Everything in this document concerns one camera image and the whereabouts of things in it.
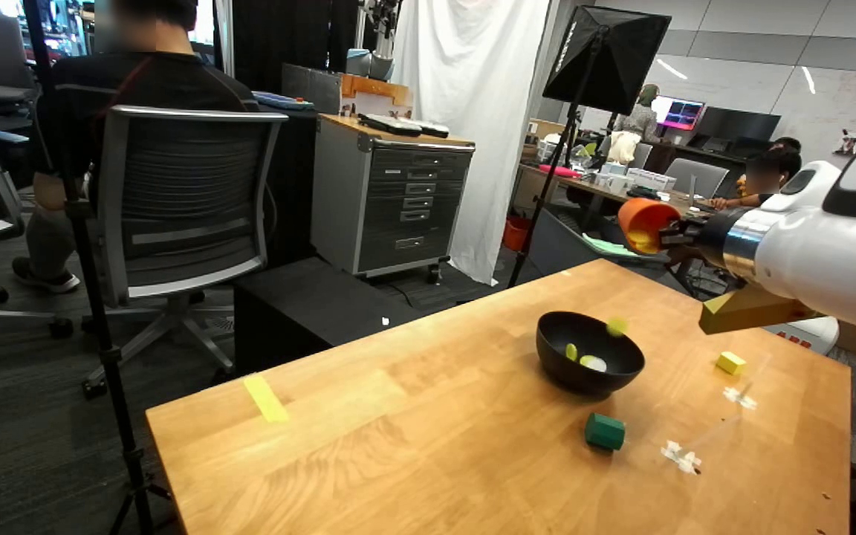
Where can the gray drawer cabinet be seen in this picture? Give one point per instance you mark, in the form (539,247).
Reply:
(386,210)

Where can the person in black shirt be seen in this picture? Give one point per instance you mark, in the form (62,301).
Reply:
(141,75)

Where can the seated person in shorts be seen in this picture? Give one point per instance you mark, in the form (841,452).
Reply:
(776,163)

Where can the small green block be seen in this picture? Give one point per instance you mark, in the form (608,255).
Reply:
(603,433)

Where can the yellow round chip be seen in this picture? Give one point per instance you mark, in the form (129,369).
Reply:
(639,241)
(572,351)
(615,326)

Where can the thin black tripod pole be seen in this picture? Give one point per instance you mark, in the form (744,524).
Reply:
(102,329)

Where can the small yellow block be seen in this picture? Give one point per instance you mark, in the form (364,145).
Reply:
(731,365)

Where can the orange plastic cup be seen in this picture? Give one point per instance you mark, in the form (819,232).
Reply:
(645,212)

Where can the white flat devices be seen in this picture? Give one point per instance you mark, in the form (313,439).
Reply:
(401,124)

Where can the black flat screen monitor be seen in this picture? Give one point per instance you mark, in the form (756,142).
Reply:
(734,128)

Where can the pale round chip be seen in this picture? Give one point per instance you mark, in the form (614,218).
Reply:
(591,365)

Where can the black softbox light stand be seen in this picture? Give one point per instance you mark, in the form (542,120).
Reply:
(608,56)

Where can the yellow tape strip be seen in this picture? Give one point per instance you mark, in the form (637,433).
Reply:
(264,399)

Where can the cluttered wooden desk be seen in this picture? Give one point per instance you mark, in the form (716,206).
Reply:
(594,195)

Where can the green paper sheet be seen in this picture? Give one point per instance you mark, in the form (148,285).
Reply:
(597,246)

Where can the low black platform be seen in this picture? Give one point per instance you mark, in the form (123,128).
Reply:
(327,307)

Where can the black bowl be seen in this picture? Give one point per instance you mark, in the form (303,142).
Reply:
(585,383)

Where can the red bin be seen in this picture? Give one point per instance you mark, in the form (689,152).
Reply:
(515,237)

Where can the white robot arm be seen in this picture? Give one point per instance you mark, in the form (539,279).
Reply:
(845,258)

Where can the white plastic machine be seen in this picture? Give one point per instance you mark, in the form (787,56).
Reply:
(814,338)

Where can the white hanging sheet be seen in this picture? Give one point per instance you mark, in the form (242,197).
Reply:
(468,120)

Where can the orange cardboard box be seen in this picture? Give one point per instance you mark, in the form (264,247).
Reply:
(373,97)

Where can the pink lit screen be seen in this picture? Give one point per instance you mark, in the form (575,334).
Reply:
(685,111)

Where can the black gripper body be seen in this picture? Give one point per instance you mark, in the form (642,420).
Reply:
(710,238)

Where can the gray laptop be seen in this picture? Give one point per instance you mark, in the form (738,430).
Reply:
(697,180)

